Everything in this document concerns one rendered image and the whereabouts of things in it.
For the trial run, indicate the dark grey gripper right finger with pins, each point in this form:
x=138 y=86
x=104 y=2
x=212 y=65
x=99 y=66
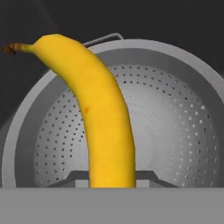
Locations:
x=148 y=178

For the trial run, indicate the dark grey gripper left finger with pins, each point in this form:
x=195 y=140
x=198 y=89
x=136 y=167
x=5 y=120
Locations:
x=78 y=178

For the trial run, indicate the yellow banana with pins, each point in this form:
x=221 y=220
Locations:
x=105 y=122

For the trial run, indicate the grey metal colander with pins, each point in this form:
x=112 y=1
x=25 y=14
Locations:
x=175 y=122

